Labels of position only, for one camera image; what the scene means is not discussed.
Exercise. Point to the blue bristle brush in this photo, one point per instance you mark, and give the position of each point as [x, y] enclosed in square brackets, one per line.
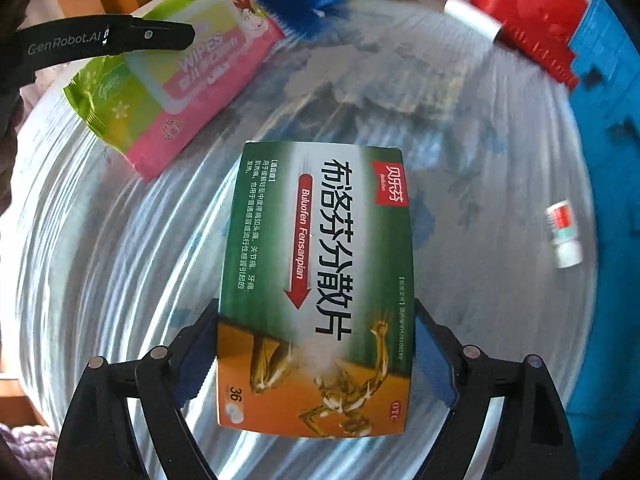
[295, 0]

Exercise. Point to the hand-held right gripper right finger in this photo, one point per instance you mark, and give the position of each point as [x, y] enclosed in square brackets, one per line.
[435, 360]

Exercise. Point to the green and orange medicine box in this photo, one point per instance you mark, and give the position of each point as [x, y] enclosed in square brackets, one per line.
[310, 260]

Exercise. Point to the blue plastic tray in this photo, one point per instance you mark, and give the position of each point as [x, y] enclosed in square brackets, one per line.
[615, 210]

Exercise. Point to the small white red-label bottle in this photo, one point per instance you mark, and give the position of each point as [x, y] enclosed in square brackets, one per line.
[565, 235]

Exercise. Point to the white patterned desktop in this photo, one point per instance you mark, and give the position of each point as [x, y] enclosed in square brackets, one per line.
[475, 160]

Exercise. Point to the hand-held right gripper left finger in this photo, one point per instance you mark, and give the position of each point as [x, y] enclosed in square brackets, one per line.
[197, 360]

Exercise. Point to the red suitcase-shaped case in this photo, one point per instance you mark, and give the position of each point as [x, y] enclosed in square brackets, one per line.
[530, 5]

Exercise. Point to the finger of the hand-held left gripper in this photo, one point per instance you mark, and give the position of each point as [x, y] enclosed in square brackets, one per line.
[150, 36]

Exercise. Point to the green and pink wipes pack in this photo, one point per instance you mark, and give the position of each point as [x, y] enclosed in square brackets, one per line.
[200, 85]

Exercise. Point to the purple knitted cloth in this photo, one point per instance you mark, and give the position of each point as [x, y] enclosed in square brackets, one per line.
[20, 452]

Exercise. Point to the white paper roll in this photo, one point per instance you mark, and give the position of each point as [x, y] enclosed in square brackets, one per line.
[472, 17]

